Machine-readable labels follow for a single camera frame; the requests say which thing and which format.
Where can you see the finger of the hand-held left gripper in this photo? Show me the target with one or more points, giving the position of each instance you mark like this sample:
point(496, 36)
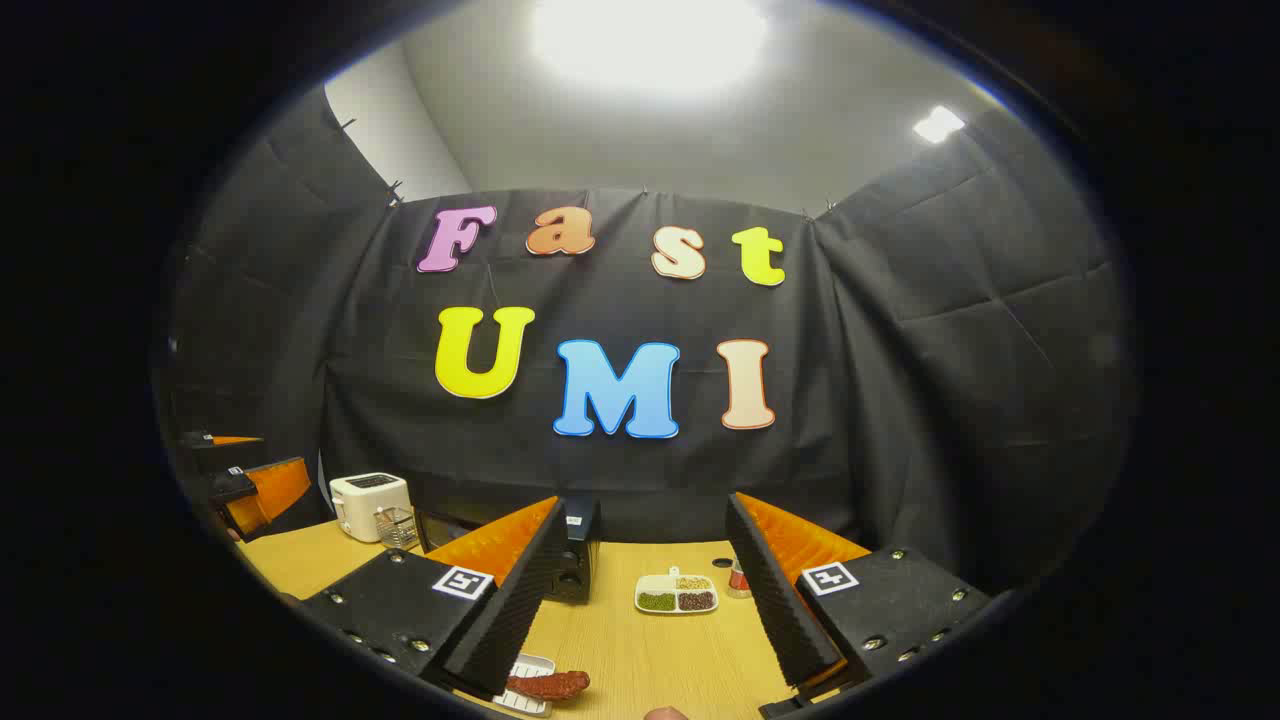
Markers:
point(270, 490)
point(215, 455)

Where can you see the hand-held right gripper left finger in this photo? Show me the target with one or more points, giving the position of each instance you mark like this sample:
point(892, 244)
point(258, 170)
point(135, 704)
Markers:
point(520, 600)

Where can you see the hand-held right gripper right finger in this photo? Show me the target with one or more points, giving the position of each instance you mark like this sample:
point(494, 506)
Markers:
point(780, 610)

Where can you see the black electric oven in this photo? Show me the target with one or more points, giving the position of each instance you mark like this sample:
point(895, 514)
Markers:
point(578, 560)

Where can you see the red sausage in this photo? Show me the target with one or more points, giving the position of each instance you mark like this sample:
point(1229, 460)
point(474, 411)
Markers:
point(550, 685)

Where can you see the clear bottle with red label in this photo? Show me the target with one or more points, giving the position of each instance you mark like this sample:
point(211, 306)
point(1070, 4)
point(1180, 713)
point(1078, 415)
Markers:
point(738, 580)

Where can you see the small white tray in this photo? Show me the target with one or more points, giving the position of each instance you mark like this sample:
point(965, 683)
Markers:
point(530, 664)

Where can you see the white toaster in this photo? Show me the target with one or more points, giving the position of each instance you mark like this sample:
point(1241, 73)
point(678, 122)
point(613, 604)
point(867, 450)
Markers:
point(358, 505)

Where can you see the white divided dish with beans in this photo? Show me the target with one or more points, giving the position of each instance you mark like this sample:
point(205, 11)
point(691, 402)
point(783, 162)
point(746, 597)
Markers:
point(676, 592)

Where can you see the clear utensil holder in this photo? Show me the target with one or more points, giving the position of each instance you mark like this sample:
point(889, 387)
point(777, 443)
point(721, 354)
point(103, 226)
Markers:
point(397, 528)

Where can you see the black backdrop cloth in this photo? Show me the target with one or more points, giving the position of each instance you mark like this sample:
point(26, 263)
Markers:
point(900, 400)

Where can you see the small ceiling light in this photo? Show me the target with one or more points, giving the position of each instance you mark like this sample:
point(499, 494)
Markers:
point(938, 124)

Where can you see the large ceiling light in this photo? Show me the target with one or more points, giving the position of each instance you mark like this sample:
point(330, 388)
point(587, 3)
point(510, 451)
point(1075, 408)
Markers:
point(650, 45)

